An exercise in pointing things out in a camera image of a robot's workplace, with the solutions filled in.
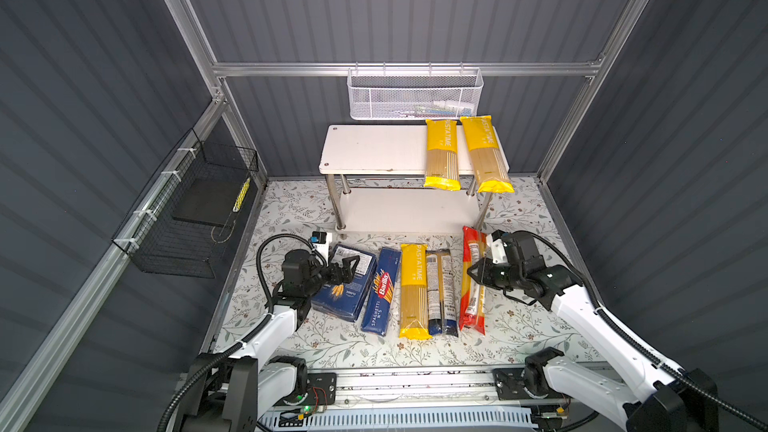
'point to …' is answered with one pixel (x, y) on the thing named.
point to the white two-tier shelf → (382, 149)
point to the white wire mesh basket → (414, 94)
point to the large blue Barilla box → (346, 301)
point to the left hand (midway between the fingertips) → (345, 255)
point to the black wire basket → (180, 225)
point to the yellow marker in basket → (236, 207)
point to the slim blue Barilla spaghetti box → (379, 305)
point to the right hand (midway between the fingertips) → (474, 273)
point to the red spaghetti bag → (473, 291)
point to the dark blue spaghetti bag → (441, 302)
